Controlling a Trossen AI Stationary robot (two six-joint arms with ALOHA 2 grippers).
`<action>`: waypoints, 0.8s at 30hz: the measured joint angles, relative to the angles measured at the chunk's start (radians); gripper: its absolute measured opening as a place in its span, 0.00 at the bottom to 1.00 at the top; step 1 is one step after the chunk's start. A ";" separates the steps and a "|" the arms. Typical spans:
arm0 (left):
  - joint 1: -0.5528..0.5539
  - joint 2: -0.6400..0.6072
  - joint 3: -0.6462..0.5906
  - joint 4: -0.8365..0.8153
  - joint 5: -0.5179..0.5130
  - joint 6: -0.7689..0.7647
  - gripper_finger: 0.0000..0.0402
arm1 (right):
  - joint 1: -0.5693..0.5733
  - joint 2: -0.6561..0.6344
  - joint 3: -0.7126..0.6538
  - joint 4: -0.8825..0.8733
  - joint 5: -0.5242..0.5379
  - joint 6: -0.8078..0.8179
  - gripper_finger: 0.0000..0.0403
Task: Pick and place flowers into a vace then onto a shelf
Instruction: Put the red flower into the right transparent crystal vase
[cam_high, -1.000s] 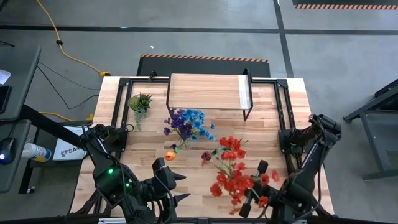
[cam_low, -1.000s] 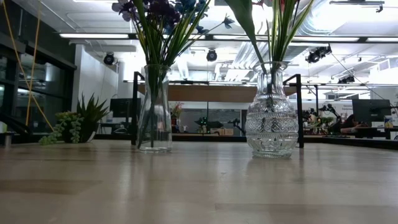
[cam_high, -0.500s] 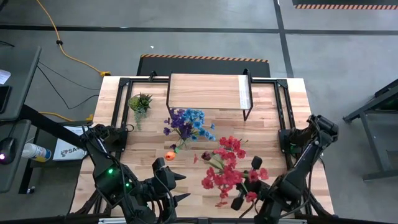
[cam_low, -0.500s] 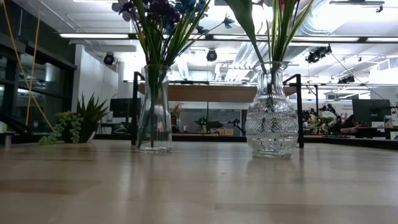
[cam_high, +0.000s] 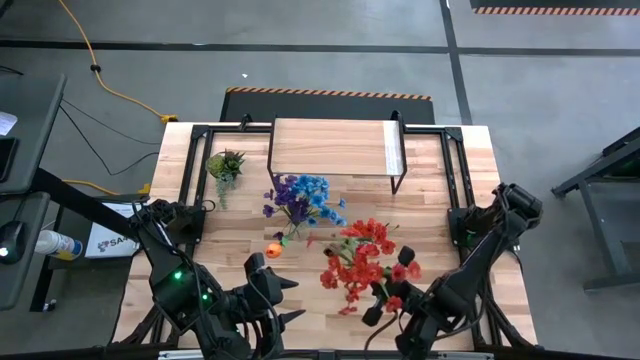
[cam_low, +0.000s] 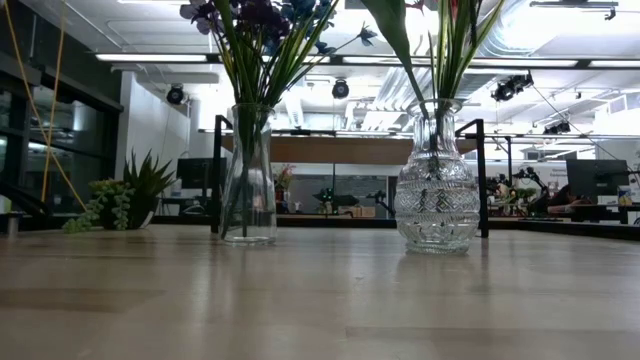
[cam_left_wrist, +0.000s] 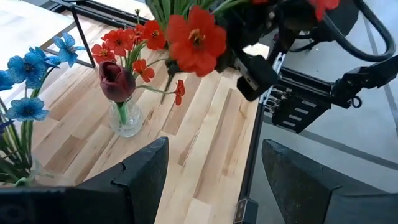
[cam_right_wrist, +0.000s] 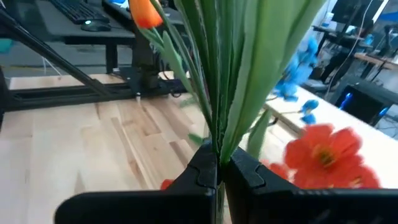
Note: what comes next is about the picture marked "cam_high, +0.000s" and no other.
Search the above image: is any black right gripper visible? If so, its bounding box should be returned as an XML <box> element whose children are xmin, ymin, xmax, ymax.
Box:
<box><xmin>362</xmin><ymin>244</ymin><xmax>431</xmax><ymax>327</ymax></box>

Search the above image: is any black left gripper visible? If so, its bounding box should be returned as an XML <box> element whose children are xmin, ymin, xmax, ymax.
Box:
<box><xmin>227</xmin><ymin>252</ymin><xmax>307</xmax><ymax>351</ymax></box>

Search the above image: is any blue artificial flower bunch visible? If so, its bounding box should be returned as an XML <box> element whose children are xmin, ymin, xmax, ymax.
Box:
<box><xmin>292</xmin><ymin>173</ymin><xmax>349</xmax><ymax>236</ymax></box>

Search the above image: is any wooden shelf with black legs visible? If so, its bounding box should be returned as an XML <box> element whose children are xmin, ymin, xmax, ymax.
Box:
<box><xmin>267</xmin><ymin>110</ymin><xmax>409</xmax><ymax>196</ymax></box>

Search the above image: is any smooth clear glass vase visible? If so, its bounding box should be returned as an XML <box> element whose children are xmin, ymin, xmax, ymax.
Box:
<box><xmin>285</xmin><ymin>222</ymin><xmax>307</xmax><ymax>246</ymax></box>

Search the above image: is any potted artificial succulent plant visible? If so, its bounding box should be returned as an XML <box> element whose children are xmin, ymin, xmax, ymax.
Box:
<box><xmin>205</xmin><ymin>148</ymin><xmax>247</xmax><ymax>210</ymax></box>

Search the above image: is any black mat with striped edge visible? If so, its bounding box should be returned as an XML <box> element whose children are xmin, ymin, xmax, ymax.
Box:
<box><xmin>219</xmin><ymin>86</ymin><xmax>435</xmax><ymax>125</ymax></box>
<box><xmin>469</xmin><ymin>0</ymin><xmax>640</xmax><ymax>16</ymax></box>

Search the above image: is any white printed box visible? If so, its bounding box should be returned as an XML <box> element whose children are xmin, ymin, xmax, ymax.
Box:
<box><xmin>84</xmin><ymin>202</ymin><xmax>146</xmax><ymax>260</ymax></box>

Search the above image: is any black metal cart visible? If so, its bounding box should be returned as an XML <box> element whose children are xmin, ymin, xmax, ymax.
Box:
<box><xmin>552</xmin><ymin>124</ymin><xmax>640</xmax><ymax>291</ymax></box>

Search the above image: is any black diagonal support beam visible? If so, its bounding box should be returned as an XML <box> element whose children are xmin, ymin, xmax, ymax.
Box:
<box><xmin>32</xmin><ymin>167</ymin><xmax>144</xmax><ymax>239</ymax></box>

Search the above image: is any white bottle with coloured label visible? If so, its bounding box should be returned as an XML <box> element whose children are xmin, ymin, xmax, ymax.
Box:
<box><xmin>34</xmin><ymin>229</ymin><xmax>84</xmax><ymax>261</ymax></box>

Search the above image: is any black desk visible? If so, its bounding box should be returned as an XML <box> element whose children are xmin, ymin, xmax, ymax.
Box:
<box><xmin>0</xmin><ymin>192</ymin><xmax>51</xmax><ymax>311</ymax></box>
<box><xmin>0</xmin><ymin>74</ymin><xmax>69</xmax><ymax>196</ymax></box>

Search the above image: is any black computer mouse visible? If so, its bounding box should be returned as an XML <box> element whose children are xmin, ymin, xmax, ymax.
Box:
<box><xmin>0</xmin><ymin>219</ymin><xmax>27</xmax><ymax>265</ymax></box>

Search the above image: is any black phone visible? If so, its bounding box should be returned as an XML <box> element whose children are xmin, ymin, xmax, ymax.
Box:
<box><xmin>0</xmin><ymin>137</ymin><xmax>20</xmax><ymax>184</ymax></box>

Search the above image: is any white paper sheet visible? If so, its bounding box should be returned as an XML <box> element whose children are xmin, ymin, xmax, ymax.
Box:
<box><xmin>0</xmin><ymin>110</ymin><xmax>19</xmax><ymax>137</ymax></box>

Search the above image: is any black rig frame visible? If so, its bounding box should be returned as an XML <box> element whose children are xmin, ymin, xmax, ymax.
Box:
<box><xmin>112</xmin><ymin>112</ymin><xmax>539</xmax><ymax>351</ymax></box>

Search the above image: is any yellow floor cable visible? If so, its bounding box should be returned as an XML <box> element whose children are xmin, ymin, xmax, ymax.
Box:
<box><xmin>57</xmin><ymin>0</ymin><xmax>179</xmax><ymax>125</ymax></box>

